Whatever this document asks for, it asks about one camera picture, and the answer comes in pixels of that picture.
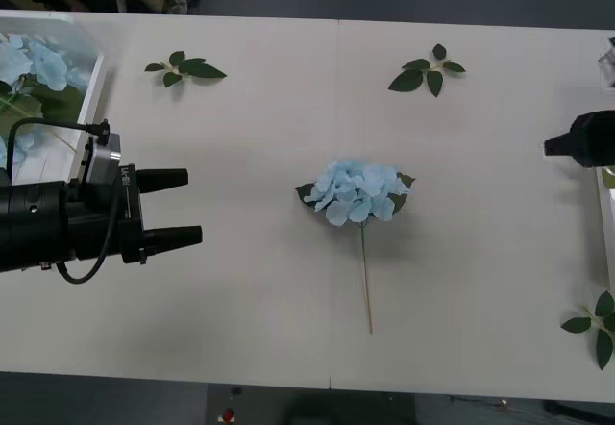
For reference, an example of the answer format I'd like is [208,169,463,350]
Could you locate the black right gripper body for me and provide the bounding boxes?
[571,110,615,169]

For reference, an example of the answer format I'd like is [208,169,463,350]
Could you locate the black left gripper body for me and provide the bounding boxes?
[64,163,148,265]

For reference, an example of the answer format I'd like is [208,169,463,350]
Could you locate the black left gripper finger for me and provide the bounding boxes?
[142,225,204,256]
[137,168,190,194]

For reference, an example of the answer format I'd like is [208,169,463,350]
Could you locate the shallow white box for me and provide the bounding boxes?
[0,13,110,187]

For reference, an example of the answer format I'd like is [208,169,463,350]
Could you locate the loose green leaf twig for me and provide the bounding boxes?
[387,43,466,98]
[560,290,615,371]
[144,50,228,88]

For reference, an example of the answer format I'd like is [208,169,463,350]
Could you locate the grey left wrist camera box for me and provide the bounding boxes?
[79,131,125,190]

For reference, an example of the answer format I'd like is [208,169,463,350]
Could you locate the black left looped cable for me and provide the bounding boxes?
[55,188,122,286]

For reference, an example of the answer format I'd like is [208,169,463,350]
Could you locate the black left camera cable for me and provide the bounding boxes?
[7,117,111,187]

